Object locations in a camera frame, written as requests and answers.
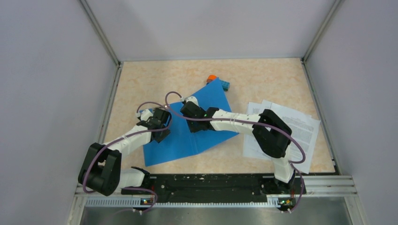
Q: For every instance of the grey cable duct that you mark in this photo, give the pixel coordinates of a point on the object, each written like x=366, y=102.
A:
x=134, y=202

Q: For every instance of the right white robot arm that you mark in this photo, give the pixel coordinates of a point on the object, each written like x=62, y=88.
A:
x=271, y=133

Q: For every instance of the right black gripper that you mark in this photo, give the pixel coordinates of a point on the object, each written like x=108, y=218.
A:
x=193, y=129

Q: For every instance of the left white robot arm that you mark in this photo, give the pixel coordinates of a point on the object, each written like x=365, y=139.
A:
x=101, y=169

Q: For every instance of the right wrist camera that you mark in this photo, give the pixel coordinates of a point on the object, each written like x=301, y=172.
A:
x=191, y=99

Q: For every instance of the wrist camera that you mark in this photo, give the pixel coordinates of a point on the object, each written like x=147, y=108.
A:
x=191, y=99
x=144, y=115

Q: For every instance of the toy truck orange blue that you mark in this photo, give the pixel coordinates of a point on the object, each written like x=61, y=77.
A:
x=225, y=84

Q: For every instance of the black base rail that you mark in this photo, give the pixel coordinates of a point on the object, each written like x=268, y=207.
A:
x=218, y=188

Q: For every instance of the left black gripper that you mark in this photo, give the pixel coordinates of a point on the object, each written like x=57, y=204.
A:
x=165, y=132

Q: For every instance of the top printed paper sheet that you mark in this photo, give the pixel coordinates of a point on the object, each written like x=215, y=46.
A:
x=304, y=128

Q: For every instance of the printed paper sheet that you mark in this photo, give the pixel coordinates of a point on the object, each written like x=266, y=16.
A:
x=304, y=128
x=251, y=148

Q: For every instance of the lower printed paper sheet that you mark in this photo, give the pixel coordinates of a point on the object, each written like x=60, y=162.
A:
x=251, y=148

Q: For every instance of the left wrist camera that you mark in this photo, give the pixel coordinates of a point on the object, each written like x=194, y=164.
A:
x=144, y=115

